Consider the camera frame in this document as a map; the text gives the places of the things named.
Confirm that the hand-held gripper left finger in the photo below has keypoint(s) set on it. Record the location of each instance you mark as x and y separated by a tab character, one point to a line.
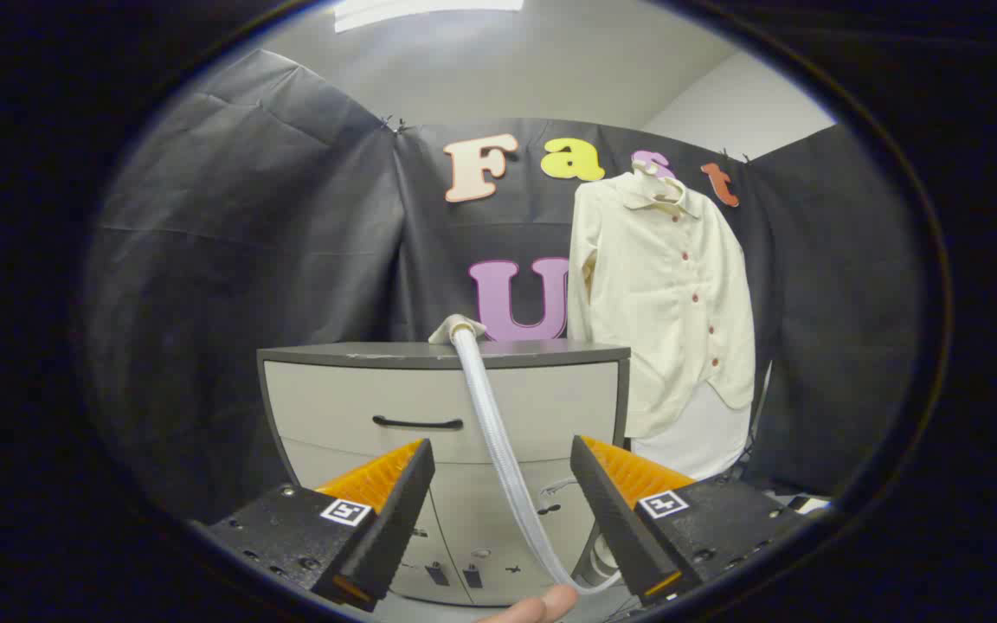
395	519

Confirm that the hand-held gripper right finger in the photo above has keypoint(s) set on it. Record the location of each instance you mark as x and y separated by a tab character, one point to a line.
615	519

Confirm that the cream garment steamer head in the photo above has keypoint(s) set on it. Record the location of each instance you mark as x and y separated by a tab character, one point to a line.
455	329

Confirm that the cream button-up shirt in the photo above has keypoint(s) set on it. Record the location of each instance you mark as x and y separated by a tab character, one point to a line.
654	311

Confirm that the white board behind shirt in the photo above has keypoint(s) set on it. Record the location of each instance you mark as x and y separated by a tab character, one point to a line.
697	441

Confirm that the grey drawer cabinet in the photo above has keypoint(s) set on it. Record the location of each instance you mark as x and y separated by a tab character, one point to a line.
334	398

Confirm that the black backdrop cloth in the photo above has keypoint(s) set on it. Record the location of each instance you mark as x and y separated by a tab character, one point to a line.
247	260

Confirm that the ceiling light panel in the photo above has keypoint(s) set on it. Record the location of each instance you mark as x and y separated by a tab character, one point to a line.
421	10

